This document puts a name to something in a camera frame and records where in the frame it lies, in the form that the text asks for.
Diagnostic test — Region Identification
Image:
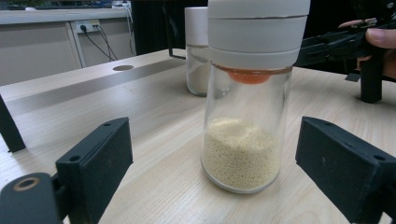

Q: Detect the glass jar with yellow granules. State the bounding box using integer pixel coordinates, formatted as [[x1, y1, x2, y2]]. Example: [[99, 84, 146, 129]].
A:
[[200, 0, 312, 195]]

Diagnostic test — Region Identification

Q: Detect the black power cable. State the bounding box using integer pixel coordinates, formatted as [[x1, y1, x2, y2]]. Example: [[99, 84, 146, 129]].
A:
[[92, 23, 120, 62], [79, 24, 114, 62]]

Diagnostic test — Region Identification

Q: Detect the white wall socket strip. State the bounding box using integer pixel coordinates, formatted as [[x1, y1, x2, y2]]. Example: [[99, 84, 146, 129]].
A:
[[74, 19, 101, 34]]

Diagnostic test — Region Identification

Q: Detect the white office desk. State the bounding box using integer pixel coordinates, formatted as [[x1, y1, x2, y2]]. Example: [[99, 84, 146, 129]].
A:
[[0, 7, 136, 87]]

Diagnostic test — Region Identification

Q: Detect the white paper cup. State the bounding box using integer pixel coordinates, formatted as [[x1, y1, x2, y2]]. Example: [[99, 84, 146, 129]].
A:
[[184, 7, 233, 97]]

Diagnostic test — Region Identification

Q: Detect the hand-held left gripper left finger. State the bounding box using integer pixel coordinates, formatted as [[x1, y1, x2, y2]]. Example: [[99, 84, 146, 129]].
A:
[[55, 117, 134, 224]]

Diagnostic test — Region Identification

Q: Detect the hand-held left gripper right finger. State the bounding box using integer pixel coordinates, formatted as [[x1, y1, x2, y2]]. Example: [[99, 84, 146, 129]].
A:
[[294, 116, 396, 224]]

